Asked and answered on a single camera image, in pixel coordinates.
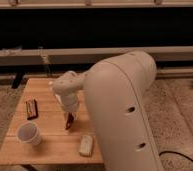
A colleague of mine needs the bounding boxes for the white sponge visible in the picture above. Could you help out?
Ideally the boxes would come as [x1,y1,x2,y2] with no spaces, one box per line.
[79,135,94,157]

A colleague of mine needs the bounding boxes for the white paper cup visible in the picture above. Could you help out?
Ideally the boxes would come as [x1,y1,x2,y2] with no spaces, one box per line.
[16,122,41,146]

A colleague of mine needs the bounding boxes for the dark candy bar wrapper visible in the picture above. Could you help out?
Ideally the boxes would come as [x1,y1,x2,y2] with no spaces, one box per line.
[26,99,38,120]

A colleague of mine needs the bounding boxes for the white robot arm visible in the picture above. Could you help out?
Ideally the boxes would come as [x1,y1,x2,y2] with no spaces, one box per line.
[52,51,164,171]

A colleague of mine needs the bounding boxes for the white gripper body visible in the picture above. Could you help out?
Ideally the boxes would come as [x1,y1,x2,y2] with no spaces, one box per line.
[61,94,79,113]

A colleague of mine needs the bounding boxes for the wooden table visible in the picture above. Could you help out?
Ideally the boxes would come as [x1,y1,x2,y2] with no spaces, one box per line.
[0,78,102,165]

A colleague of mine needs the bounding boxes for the black cable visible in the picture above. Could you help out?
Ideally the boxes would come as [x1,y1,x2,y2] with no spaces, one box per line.
[159,150,193,170]

